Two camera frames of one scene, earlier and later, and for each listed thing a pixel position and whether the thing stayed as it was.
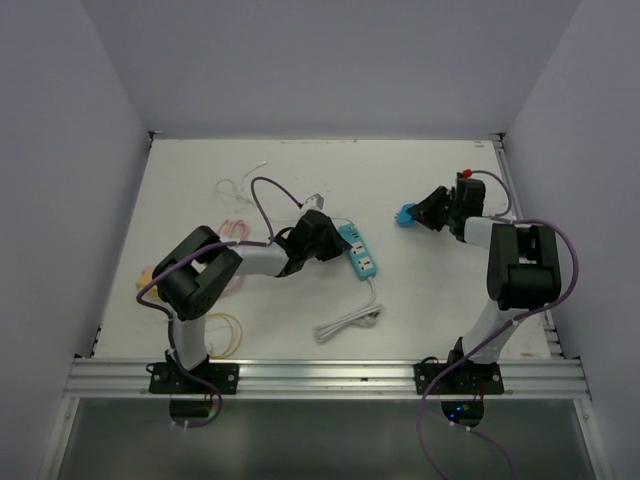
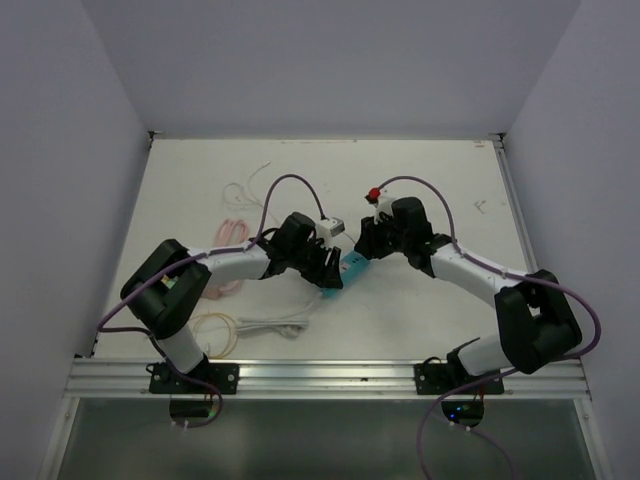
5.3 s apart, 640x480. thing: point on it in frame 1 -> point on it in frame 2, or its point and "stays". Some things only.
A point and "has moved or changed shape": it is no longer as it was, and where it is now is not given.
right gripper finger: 434,209 -> 375,239
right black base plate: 469,378 stays
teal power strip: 362,259 has moved or changed shape
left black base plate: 169,378 stays
